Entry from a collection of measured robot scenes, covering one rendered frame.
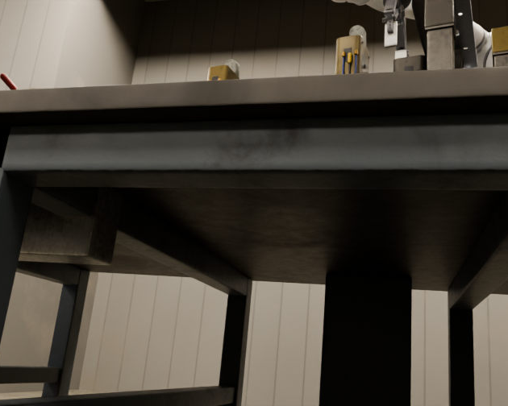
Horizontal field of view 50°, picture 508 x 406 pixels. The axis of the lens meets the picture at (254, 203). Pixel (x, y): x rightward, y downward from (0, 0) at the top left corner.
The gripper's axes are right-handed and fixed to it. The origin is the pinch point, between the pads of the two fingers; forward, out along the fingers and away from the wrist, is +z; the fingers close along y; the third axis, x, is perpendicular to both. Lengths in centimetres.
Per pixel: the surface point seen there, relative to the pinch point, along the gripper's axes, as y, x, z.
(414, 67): 23.6, 8.5, 18.0
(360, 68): 24.1, -2.7, 16.6
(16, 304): -125, -260, 60
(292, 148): 64, -1, 52
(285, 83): 68, -1, 44
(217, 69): 22.2, -40.4, 9.9
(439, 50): 40.2, 15.3, 25.2
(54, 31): -115, -269, -135
